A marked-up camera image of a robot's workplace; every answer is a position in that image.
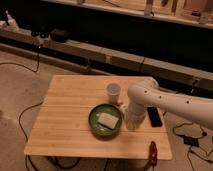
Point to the green ceramic bowl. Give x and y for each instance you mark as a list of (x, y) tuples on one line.
[(98, 129)]

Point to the pale sponge block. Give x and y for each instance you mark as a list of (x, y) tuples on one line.
[(108, 120)]

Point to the black device on ledge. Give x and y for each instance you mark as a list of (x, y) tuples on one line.
[(59, 35)]

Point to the wooden table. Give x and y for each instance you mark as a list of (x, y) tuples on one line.
[(61, 127)]

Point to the white plastic cup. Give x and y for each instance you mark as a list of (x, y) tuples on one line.
[(113, 92)]

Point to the black smartphone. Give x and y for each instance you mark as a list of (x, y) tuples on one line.
[(154, 117)]

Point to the red handled tool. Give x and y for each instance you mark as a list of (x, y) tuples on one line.
[(153, 153)]

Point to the black power adapter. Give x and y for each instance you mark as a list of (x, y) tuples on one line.
[(191, 141)]

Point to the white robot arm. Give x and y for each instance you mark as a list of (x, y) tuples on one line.
[(195, 109)]

